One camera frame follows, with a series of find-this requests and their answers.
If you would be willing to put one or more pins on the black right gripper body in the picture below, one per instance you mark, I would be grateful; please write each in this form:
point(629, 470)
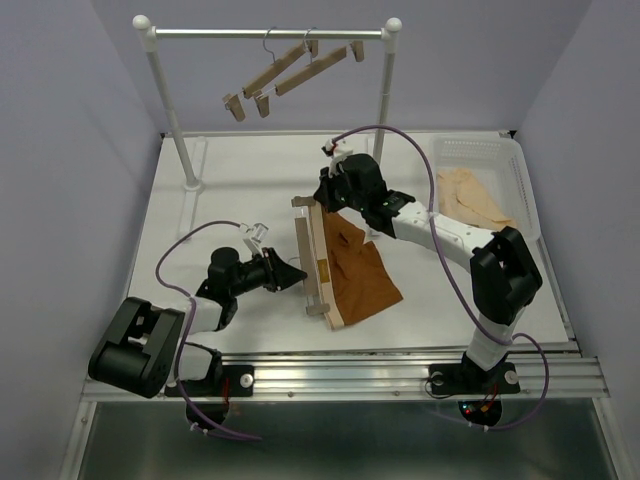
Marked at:
point(335, 191)

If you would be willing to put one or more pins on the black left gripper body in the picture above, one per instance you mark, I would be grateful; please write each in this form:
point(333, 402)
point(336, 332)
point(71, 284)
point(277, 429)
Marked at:
point(260, 271)

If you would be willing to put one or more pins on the wooden clip hanger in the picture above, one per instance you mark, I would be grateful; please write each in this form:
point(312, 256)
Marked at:
point(253, 88)
point(302, 205)
point(280, 87)

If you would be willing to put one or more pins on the brown underwear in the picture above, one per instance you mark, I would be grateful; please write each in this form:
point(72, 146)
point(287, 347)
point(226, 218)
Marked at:
point(354, 284)

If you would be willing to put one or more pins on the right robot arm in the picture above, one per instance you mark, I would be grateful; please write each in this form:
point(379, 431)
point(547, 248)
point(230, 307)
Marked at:
point(504, 277)

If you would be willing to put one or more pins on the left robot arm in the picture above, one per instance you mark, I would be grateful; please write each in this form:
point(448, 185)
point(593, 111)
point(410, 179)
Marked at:
point(137, 352)

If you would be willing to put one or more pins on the cream underwear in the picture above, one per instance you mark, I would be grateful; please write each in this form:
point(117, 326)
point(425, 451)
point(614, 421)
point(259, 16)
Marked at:
point(462, 197)

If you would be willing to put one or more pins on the white plastic laundry basket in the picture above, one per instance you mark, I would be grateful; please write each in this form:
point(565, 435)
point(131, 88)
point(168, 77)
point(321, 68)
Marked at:
point(484, 182)

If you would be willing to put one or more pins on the white clothes rack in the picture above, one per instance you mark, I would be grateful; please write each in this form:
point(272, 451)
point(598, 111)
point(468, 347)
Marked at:
point(279, 41)

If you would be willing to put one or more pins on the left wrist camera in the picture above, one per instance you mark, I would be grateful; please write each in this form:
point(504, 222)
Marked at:
point(253, 236)

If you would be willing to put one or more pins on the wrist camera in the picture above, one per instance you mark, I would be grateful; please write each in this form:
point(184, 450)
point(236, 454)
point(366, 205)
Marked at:
point(336, 151)
point(253, 236)

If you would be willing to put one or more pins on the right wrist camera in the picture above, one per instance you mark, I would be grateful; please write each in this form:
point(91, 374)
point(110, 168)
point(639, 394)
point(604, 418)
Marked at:
point(336, 151)

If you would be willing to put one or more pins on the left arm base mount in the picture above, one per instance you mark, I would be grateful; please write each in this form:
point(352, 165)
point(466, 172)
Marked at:
point(210, 396)

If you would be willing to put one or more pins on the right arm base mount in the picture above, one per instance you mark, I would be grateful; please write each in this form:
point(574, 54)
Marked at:
point(478, 390)

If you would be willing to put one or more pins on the aluminium rail frame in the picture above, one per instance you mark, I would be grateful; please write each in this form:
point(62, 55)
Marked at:
point(361, 416)

